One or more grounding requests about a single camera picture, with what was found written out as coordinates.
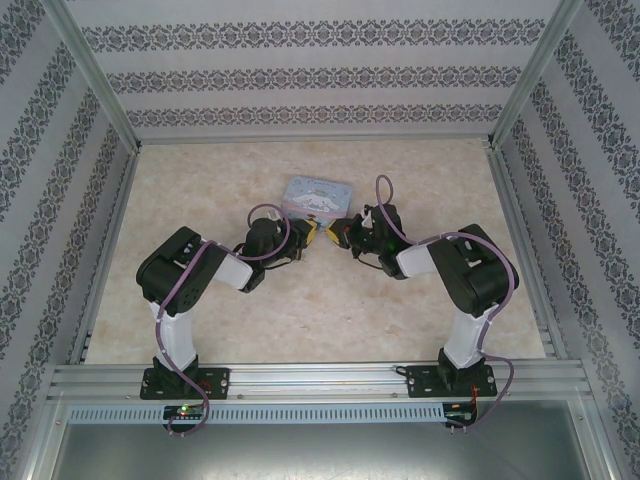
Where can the blue cartoon tin box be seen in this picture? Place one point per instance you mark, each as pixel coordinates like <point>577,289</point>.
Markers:
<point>320,197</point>

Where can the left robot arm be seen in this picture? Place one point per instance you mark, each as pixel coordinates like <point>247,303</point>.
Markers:
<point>175,270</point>

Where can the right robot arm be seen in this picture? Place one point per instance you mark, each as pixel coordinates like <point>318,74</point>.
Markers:
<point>475,270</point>

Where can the left controller board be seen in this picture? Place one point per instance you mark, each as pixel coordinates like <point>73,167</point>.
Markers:
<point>185,412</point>

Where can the controller board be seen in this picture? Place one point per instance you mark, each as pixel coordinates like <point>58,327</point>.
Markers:
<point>185,412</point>
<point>460,414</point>

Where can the right controller board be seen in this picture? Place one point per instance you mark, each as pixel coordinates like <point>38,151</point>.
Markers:
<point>460,414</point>

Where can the sheet metal panel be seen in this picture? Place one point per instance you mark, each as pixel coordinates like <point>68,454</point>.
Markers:
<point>320,455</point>

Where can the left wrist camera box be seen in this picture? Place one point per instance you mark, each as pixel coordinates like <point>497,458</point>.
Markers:
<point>280,229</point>

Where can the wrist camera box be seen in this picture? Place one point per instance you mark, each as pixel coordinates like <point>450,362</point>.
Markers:
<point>377,222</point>
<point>280,229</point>

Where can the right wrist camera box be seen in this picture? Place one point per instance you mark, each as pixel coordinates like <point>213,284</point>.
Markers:
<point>377,222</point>

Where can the aluminium mounting rail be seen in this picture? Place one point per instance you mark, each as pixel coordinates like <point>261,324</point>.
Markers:
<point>310,380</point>

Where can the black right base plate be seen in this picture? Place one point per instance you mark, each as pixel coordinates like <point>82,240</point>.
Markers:
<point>420,382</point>

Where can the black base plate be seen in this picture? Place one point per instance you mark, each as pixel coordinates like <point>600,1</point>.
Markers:
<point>217,382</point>
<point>420,382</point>

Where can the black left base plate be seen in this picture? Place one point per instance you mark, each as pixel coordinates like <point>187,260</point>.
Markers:
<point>217,382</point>

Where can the aluminium side rail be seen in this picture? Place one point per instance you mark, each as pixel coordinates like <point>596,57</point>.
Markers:
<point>106,255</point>
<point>529,252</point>

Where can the aluminium frame post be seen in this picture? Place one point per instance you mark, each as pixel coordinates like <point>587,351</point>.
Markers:
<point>537,75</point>
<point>95,75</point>

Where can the aluminium frame beam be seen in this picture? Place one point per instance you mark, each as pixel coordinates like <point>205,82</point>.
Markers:
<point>602,440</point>
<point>37,440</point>

